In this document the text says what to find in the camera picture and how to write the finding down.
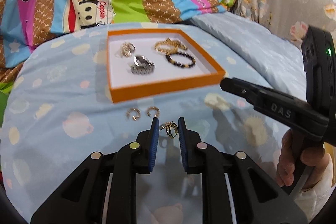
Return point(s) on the person's right forearm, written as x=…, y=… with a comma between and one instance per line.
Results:
x=320, y=195

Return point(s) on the gold hoop earring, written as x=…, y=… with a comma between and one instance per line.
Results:
x=128, y=115
x=156, y=109

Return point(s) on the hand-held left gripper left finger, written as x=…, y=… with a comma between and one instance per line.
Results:
x=155, y=145

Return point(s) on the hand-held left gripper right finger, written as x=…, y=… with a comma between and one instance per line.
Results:
x=182, y=145

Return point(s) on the grey floral cloth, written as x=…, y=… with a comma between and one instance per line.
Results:
x=283, y=3

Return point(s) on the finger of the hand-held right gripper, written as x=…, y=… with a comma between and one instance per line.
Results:
x=239, y=87

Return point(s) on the person's right hand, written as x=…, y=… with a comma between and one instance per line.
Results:
x=312, y=155

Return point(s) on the small gold wristwatch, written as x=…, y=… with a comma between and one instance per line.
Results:
x=127, y=49

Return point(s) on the orange shallow box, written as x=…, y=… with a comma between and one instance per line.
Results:
x=162, y=88

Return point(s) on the silver metal wristwatch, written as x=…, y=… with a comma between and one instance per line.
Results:
x=141, y=66

